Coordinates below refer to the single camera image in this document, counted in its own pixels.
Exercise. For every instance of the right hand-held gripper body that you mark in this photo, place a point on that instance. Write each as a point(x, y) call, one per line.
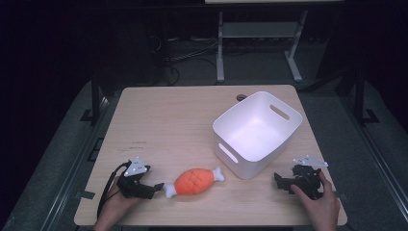
point(305, 178)

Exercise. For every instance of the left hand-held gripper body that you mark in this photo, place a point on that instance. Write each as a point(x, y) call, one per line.
point(134, 179)

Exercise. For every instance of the orange plush meat toy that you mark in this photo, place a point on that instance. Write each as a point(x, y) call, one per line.
point(194, 182)

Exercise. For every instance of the white plastic storage bin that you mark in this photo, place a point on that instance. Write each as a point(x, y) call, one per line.
point(256, 134)

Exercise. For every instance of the person's right hand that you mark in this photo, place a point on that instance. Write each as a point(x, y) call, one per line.
point(320, 205)

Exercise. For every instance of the person's left hand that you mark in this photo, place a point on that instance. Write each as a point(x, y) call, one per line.
point(113, 208)

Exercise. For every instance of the grey metal stand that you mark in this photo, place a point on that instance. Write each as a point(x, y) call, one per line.
point(260, 45)

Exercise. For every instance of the black metal post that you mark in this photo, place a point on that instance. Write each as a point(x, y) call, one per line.
point(95, 99)
point(361, 99)

